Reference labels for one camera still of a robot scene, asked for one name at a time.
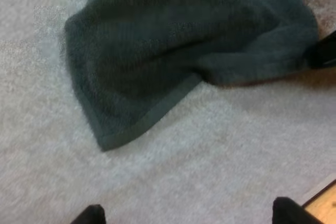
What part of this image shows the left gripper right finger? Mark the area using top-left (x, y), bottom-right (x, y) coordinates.
top-left (271, 196), bottom-right (326, 224)

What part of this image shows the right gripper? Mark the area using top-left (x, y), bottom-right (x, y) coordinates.
top-left (307, 29), bottom-right (336, 70)

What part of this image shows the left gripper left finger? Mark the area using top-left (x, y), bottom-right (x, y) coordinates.
top-left (70, 204), bottom-right (107, 224)

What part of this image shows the dark grey-green towel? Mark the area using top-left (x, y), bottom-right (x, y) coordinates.
top-left (62, 0), bottom-right (320, 152)

